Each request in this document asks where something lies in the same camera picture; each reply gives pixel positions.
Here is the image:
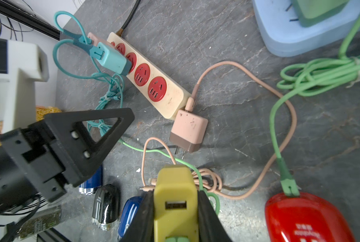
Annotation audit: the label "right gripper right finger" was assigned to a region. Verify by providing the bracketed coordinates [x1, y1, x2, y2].
[198, 191, 232, 242]

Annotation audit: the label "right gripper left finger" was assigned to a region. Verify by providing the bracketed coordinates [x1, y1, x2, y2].
[120, 191, 154, 242]

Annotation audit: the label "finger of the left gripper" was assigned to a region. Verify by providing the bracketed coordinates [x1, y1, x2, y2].
[43, 108, 135, 187]

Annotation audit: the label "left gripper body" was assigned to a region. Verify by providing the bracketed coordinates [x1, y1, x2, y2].
[0, 125, 67, 215]

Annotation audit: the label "blue striped shaver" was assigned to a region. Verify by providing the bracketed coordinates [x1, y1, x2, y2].
[117, 196, 143, 241]

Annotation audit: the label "yellow-green charger adapter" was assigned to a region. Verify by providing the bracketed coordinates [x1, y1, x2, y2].
[154, 165, 199, 242]

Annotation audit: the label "pink charger adapter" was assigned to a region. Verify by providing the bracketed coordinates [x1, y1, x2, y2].
[169, 110, 208, 153]

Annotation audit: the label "pink charging cable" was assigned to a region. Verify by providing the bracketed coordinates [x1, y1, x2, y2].
[139, 61, 298, 201]

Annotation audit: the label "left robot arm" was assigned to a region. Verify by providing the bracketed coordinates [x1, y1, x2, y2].
[0, 39, 135, 215]

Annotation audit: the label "blue shaver left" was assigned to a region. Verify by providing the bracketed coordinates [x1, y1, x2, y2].
[79, 165, 103, 195]

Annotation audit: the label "black shaver left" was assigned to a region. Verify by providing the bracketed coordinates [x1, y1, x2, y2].
[92, 184, 120, 231]

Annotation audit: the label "red shaver right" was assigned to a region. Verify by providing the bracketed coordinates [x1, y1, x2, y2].
[265, 193, 355, 242]

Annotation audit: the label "yellow jar red lid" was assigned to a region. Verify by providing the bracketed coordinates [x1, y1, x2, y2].
[0, 106, 62, 146]

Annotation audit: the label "teal charger adapter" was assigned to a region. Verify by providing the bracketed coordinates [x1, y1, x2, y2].
[89, 42, 132, 76]

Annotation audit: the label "beige power strip red sockets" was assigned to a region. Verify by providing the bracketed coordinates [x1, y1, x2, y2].
[87, 31, 192, 120]

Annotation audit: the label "green charger adapter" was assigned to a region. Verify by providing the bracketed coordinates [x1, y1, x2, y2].
[291, 0, 349, 27]

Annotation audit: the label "teal cable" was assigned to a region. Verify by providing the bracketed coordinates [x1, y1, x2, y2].
[52, 10, 125, 138]

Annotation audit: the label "black power cord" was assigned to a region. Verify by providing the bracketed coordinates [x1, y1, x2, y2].
[116, 0, 142, 36]

